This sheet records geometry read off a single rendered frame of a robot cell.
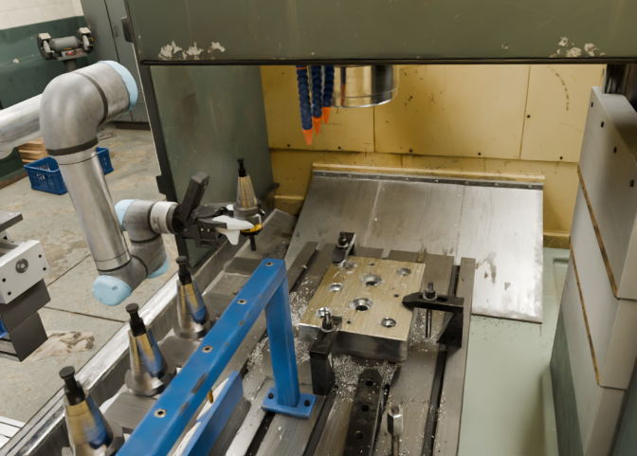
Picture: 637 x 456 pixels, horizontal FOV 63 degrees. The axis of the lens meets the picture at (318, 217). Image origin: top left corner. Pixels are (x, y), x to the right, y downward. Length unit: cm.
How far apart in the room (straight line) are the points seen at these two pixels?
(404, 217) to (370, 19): 144
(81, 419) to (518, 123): 171
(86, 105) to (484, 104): 136
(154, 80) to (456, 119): 107
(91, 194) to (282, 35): 63
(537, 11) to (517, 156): 148
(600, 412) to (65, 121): 105
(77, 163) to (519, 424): 118
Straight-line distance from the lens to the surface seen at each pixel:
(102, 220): 116
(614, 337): 88
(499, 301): 180
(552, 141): 204
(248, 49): 66
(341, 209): 205
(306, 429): 105
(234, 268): 91
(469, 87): 198
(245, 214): 112
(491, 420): 146
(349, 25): 62
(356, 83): 89
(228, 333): 75
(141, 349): 68
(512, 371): 160
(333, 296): 120
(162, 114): 156
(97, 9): 625
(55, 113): 111
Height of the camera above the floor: 169
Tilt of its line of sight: 27 degrees down
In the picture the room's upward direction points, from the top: 4 degrees counter-clockwise
